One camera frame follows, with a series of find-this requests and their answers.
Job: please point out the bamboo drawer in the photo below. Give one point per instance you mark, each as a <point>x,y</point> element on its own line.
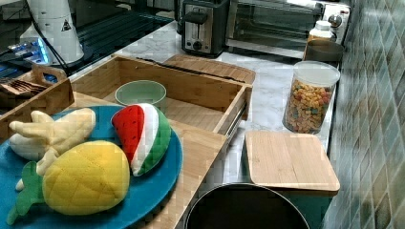
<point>205,101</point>

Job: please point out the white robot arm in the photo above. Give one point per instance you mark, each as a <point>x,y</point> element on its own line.
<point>53,34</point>

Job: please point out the bamboo cutting board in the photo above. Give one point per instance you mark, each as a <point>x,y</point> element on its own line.
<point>213,67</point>

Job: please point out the plush watermelon slice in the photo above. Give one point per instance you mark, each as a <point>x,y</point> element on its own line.
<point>144,133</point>

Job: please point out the light green bowl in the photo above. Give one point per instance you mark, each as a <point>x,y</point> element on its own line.
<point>142,91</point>

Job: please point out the black stainless toaster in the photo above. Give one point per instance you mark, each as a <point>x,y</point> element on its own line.
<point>204,26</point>

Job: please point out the large black pot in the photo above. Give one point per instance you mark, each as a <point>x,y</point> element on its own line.
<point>244,206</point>

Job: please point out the teal box with bamboo lid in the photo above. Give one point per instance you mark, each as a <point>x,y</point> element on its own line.
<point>294,165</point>

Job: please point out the clear cereal jar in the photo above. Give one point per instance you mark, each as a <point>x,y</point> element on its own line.
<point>311,91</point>

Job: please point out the silver toaster oven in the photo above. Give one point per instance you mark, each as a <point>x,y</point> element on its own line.
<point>282,26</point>

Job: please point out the plush yellow pineapple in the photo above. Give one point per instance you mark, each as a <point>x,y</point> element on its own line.
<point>89,178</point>

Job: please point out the black cylindrical cup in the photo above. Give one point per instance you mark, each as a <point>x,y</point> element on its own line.
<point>323,50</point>

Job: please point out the white capped spice bottle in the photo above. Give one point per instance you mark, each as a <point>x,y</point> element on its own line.
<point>321,30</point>

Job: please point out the bamboo organizer cabinet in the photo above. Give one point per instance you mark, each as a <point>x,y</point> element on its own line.
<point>199,148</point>

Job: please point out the plush cream garlic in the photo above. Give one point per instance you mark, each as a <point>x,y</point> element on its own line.
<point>46,139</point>

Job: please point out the tea bag box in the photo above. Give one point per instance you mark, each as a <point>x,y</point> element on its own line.
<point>21,88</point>

